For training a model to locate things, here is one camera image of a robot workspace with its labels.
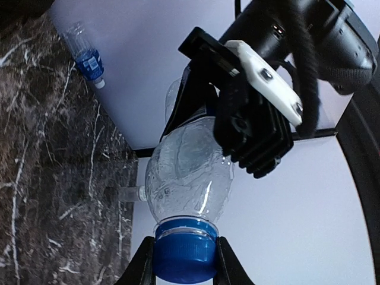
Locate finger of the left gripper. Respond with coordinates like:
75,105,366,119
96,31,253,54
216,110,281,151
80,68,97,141
161,64,219,138

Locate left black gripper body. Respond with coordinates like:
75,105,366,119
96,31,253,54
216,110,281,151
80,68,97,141
178,27,293,178

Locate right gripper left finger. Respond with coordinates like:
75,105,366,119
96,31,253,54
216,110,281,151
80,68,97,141
115,236,156,285

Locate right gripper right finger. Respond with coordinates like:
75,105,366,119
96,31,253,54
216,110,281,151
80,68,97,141
213,236,255,285

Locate Pepsi bottle blue cap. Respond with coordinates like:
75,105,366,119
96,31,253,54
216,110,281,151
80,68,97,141
145,85,234,284

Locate clear bottle without label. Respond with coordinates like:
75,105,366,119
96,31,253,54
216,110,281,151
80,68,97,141
118,186,147,202

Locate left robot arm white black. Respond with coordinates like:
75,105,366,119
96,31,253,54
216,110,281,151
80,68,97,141
163,1,379,179

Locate small blue label water bottle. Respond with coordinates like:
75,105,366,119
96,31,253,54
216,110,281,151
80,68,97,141
63,22,106,90

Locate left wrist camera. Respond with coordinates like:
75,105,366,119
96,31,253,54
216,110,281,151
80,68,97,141
224,40,303,127

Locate left black frame post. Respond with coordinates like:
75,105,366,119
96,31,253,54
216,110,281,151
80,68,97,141
335,80,380,259

